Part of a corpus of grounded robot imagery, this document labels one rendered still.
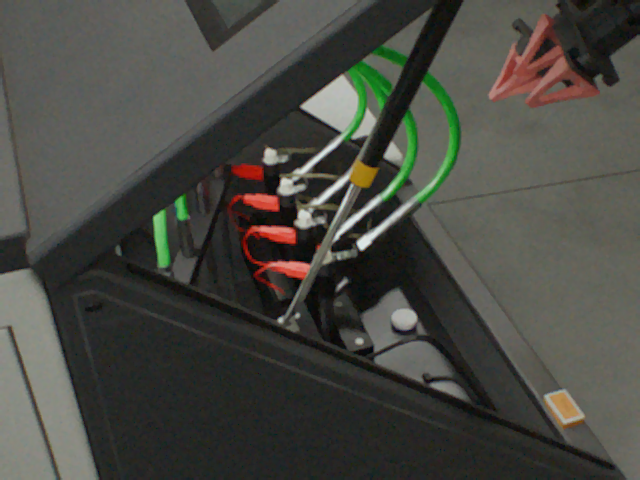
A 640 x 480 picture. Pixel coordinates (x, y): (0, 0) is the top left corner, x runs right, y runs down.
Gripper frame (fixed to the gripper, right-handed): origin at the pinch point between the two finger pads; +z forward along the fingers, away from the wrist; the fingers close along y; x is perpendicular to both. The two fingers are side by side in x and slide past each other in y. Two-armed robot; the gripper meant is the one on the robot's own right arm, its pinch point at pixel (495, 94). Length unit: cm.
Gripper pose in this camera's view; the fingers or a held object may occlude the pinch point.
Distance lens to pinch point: 136.9
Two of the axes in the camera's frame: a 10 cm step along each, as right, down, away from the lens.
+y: -7.2, -5.1, -4.8
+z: -6.9, 6.0, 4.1
